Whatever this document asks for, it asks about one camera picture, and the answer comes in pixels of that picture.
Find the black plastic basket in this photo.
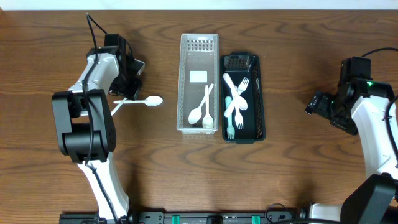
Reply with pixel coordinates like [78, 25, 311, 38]
[220, 52, 266, 144]

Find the white plastic spoon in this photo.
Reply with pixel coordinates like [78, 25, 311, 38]
[222, 72, 249, 111]

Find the pale blue plastic fork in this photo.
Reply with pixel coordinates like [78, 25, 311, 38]
[225, 96, 235, 141]

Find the white spoon horizontal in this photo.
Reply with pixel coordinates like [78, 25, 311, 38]
[113, 95, 163, 107]

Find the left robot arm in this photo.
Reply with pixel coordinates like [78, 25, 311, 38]
[52, 34, 145, 223]

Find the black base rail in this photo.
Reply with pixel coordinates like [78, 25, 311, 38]
[58, 210, 312, 224]

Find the white plastic fork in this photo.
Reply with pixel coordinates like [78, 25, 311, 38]
[234, 103, 243, 129]

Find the clear plastic basket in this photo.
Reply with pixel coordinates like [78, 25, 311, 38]
[177, 34, 220, 134]

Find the white label in basket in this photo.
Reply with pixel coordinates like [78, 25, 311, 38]
[190, 70, 208, 83]

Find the white spoon vertical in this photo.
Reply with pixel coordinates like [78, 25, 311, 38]
[188, 83, 214, 124]

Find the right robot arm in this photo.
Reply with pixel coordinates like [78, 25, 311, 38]
[305, 57, 397, 223]

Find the white fork tines up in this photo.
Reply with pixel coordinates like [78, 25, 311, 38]
[223, 77, 251, 118]

